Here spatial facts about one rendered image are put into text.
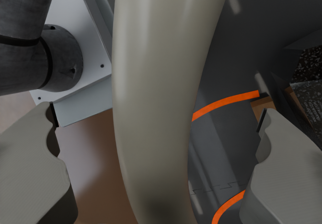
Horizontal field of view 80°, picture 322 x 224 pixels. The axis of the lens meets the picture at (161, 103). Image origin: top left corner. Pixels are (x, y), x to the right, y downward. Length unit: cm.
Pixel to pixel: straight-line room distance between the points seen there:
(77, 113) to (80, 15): 33
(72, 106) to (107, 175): 143
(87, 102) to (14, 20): 36
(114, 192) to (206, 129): 119
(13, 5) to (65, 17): 23
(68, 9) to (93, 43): 11
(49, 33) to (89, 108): 26
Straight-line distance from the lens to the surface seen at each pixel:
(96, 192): 234
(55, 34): 59
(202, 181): 172
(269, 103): 130
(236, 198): 177
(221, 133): 149
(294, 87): 78
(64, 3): 64
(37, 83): 54
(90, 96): 69
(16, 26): 44
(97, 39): 57
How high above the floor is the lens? 137
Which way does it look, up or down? 65 degrees down
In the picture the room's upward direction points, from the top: 130 degrees counter-clockwise
